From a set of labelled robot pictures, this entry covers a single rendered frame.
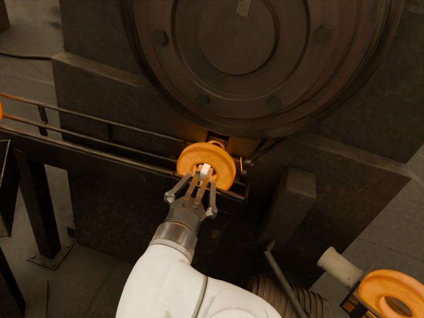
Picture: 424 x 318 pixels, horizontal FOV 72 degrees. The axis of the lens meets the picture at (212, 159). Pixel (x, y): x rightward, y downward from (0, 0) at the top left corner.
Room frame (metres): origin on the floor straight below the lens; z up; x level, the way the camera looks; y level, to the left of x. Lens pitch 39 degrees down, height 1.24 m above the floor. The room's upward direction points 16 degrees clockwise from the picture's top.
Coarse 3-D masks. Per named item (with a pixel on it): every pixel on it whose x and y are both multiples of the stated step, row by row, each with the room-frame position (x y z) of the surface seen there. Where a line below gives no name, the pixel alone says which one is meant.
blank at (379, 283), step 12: (372, 276) 0.39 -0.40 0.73; (384, 276) 0.38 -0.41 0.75; (396, 276) 0.38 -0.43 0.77; (408, 276) 0.38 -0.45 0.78; (360, 288) 0.39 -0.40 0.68; (372, 288) 0.38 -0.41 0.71; (384, 288) 0.37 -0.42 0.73; (396, 288) 0.36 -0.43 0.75; (408, 288) 0.36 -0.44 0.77; (420, 288) 0.36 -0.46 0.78; (372, 300) 0.37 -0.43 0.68; (384, 300) 0.38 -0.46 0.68; (408, 300) 0.34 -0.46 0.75; (420, 300) 0.34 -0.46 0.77; (384, 312) 0.35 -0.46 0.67; (420, 312) 0.33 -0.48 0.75
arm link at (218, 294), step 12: (216, 288) 0.26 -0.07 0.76; (228, 288) 0.26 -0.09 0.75; (240, 288) 0.28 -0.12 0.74; (204, 300) 0.23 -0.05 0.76; (216, 300) 0.23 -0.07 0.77; (228, 300) 0.23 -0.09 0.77; (240, 300) 0.24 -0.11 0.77; (252, 300) 0.25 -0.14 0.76; (264, 300) 0.27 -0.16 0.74; (204, 312) 0.21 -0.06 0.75; (216, 312) 0.21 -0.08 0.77; (228, 312) 0.21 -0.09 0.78; (240, 312) 0.21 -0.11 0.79; (252, 312) 0.22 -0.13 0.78; (264, 312) 0.24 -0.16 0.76; (276, 312) 0.25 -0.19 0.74
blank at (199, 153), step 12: (192, 144) 0.58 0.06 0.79; (204, 144) 0.58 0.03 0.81; (180, 156) 0.56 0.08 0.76; (192, 156) 0.56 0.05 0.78; (204, 156) 0.56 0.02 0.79; (216, 156) 0.55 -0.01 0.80; (228, 156) 0.57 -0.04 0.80; (180, 168) 0.56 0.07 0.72; (192, 168) 0.56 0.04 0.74; (216, 168) 0.55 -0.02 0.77; (228, 168) 0.55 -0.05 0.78; (216, 180) 0.55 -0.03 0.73; (228, 180) 0.55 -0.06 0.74
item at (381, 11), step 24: (120, 0) 0.55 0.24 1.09; (384, 0) 0.52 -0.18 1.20; (384, 24) 0.52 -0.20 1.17; (384, 48) 0.52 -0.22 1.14; (144, 72) 0.55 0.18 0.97; (360, 72) 0.52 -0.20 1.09; (168, 96) 0.55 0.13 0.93; (336, 96) 0.52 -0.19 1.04; (192, 120) 0.54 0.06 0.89; (312, 120) 0.52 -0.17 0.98
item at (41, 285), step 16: (0, 144) 0.48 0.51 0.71; (0, 160) 0.47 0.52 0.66; (0, 176) 0.47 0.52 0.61; (16, 176) 0.46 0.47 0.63; (0, 192) 0.35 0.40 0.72; (16, 192) 0.43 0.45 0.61; (0, 208) 0.32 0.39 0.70; (0, 224) 0.34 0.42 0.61; (0, 256) 0.37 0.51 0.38; (0, 272) 0.34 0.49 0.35; (0, 288) 0.33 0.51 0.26; (16, 288) 0.37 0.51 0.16; (32, 288) 0.44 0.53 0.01; (0, 304) 0.32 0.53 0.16; (16, 304) 0.34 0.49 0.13; (32, 304) 0.39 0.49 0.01
